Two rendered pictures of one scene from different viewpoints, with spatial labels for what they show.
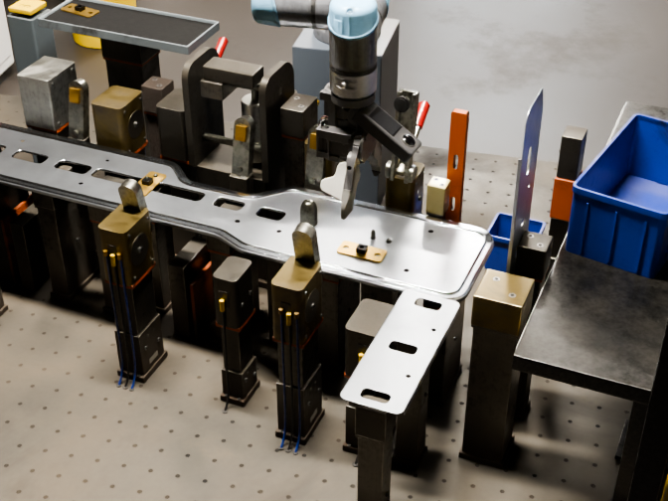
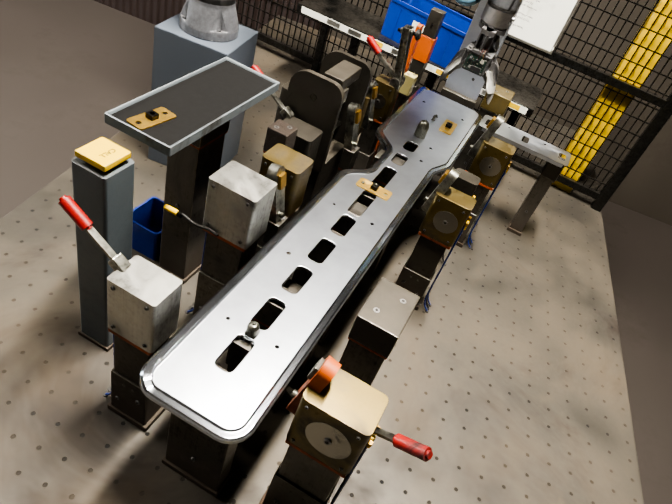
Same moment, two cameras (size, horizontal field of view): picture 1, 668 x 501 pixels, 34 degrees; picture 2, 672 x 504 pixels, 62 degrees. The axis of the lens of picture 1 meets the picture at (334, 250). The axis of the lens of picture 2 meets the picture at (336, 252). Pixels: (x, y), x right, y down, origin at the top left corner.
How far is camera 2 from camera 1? 2.53 m
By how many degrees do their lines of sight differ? 75
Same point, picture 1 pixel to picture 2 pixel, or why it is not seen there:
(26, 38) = (125, 190)
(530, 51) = not seen: outside the picture
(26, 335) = not seen: hidden behind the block
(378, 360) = (537, 148)
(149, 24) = (211, 89)
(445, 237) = (429, 99)
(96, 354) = not seen: hidden behind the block
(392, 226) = (420, 110)
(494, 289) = (504, 94)
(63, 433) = (476, 344)
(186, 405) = (441, 280)
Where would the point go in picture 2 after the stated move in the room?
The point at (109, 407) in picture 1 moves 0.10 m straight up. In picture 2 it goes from (448, 318) to (463, 293)
